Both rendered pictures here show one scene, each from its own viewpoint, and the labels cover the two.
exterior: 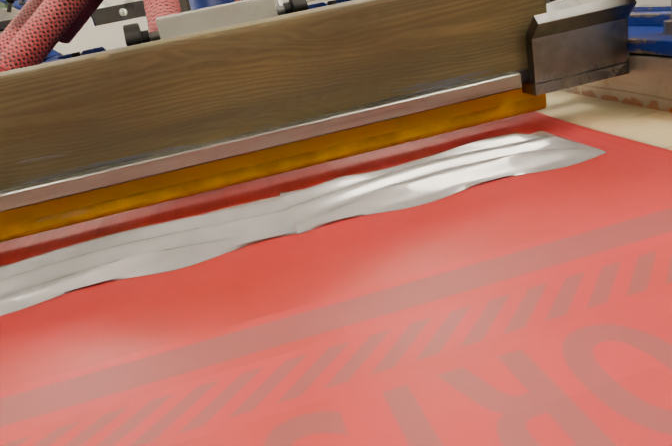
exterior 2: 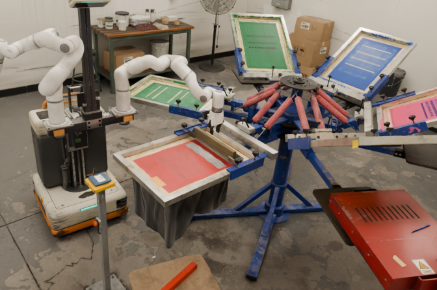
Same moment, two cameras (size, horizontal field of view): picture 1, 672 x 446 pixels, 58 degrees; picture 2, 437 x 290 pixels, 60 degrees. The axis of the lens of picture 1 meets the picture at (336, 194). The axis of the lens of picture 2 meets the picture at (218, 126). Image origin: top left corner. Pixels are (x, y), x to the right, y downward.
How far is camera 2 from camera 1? 2.37 m
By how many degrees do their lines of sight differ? 51
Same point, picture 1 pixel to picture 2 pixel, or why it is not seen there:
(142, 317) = (188, 153)
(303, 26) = (216, 142)
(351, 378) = (185, 161)
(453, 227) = (203, 162)
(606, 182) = (211, 168)
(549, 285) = (195, 166)
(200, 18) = (241, 126)
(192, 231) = (199, 150)
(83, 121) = (203, 137)
